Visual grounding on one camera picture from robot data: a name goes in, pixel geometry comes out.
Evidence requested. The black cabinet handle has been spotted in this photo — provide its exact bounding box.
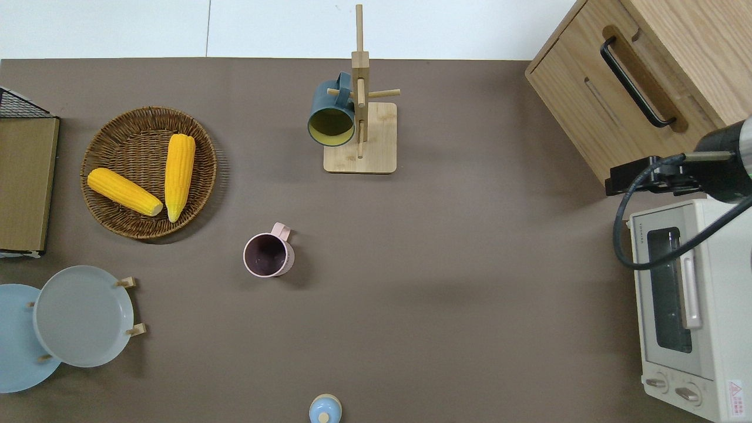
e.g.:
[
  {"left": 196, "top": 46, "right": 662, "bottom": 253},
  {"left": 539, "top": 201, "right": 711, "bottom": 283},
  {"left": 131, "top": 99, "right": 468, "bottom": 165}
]
[{"left": 600, "top": 36, "right": 677, "bottom": 129}]

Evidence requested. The grey plate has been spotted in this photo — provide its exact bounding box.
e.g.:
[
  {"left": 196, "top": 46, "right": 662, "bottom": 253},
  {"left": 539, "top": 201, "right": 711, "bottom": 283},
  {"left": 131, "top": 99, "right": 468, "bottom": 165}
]
[{"left": 33, "top": 265, "right": 135, "bottom": 368}]

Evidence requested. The wooden mug tree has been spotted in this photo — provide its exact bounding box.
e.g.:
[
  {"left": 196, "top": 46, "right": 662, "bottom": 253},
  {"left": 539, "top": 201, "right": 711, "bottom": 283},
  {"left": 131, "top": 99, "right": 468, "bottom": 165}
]
[{"left": 323, "top": 5, "right": 401, "bottom": 174}]

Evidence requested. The wooden basket lid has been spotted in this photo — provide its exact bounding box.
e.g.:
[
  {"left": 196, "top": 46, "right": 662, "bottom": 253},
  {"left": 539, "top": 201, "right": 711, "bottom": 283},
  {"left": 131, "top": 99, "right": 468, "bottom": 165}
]
[{"left": 0, "top": 116, "right": 61, "bottom": 254}]

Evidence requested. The yellow corn cob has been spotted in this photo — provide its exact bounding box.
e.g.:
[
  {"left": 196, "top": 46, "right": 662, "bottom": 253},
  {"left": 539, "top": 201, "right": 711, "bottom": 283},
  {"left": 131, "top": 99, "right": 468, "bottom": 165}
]
[
  {"left": 87, "top": 167, "right": 164, "bottom": 217},
  {"left": 164, "top": 133, "right": 197, "bottom": 223}
]

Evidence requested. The oven door handle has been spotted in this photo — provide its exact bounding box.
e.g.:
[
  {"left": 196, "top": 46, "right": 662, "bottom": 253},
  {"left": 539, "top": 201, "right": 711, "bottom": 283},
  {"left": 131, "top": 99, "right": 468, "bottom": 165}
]
[{"left": 680, "top": 250, "right": 703, "bottom": 330}]

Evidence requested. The round brown wicker basket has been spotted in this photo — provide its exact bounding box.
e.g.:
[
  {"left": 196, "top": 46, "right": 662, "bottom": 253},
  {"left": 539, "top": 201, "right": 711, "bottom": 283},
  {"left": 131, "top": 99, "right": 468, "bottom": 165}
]
[{"left": 80, "top": 106, "right": 217, "bottom": 240}]

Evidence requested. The white toaster oven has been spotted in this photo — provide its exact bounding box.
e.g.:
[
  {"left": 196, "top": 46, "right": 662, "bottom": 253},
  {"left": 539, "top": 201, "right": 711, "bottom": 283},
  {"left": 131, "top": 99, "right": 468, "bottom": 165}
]
[{"left": 629, "top": 199, "right": 752, "bottom": 423}]

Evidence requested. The wooden plate rack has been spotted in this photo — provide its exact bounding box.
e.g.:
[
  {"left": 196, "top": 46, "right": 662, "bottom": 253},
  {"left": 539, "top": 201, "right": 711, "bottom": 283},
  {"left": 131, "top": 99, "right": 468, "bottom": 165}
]
[{"left": 25, "top": 276, "right": 147, "bottom": 363}]

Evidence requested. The brown table mat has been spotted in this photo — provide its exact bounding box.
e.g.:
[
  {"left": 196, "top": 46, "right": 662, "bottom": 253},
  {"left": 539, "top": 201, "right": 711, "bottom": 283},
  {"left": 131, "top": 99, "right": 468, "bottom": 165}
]
[{"left": 0, "top": 58, "right": 706, "bottom": 423}]

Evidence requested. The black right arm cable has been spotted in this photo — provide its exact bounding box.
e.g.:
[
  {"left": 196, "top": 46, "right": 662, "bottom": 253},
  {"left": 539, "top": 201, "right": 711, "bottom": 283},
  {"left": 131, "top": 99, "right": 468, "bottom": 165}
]
[{"left": 613, "top": 150, "right": 752, "bottom": 271}]

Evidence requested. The light wooden cabinet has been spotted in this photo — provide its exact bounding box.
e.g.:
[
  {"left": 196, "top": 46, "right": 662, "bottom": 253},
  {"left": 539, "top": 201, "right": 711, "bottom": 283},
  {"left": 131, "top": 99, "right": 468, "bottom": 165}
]
[{"left": 525, "top": 0, "right": 752, "bottom": 184}]

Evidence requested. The light blue plate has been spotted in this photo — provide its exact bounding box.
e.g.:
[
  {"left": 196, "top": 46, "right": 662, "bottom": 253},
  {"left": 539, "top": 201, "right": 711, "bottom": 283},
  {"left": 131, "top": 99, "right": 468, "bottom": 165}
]
[{"left": 0, "top": 284, "right": 62, "bottom": 393}]

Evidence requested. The pink mug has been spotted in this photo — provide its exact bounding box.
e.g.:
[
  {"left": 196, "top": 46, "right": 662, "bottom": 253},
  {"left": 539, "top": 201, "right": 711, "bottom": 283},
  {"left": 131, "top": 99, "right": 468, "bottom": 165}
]
[{"left": 243, "top": 222, "right": 296, "bottom": 278}]

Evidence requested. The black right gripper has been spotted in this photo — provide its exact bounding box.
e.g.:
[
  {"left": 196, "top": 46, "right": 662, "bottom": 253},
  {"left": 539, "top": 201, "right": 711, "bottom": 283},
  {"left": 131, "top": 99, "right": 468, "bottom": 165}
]
[{"left": 606, "top": 156, "right": 706, "bottom": 196}]

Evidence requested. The dark teal mug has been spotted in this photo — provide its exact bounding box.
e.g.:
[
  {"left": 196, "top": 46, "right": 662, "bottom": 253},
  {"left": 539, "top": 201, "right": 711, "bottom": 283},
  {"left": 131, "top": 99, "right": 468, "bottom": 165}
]
[{"left": 307, "top": 72, "right": 357, "bottom": 147}]

